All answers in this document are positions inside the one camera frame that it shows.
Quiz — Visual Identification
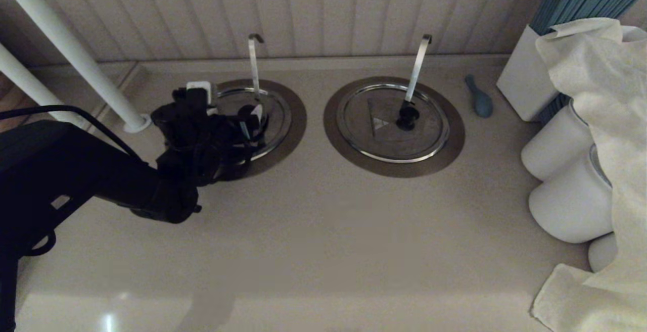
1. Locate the short white pole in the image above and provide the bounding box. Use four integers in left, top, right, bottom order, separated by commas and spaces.
0, 43, 74, 125

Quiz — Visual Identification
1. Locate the white pole base flange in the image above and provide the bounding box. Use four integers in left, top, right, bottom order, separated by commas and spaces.
123, 113, 153, 134

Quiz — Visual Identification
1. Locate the white woven cloth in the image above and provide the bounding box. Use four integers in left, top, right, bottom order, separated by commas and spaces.
531, 17, 647, 332

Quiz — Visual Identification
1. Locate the metal ladle handle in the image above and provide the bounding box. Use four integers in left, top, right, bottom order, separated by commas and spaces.
247, 33, 265, 108
404, 34, 433, 104

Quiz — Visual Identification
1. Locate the blue plastic spoon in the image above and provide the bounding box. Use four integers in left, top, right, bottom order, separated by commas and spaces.
465, 73, 494, 119

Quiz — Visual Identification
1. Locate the right round metal lid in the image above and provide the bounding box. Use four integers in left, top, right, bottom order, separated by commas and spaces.
323, 76, 466, 179

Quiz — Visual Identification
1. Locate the white straw holder box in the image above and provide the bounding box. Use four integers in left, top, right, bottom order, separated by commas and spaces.
496, 24, 572, 123

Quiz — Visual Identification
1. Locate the small white ceramic jar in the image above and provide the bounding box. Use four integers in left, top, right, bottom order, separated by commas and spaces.
588, 232, 620, 273

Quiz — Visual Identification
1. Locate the long white pole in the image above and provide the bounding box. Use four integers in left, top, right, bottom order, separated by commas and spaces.
0, 0, 145, 123

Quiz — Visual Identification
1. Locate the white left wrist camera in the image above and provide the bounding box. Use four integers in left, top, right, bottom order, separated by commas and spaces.
186, 81, 219, 116

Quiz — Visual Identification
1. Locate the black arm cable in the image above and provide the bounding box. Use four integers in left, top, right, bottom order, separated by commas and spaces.
0, 105, 145, 163

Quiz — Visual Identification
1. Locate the brown steel well ring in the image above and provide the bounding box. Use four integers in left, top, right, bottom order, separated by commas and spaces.
215, 78, 307, 180

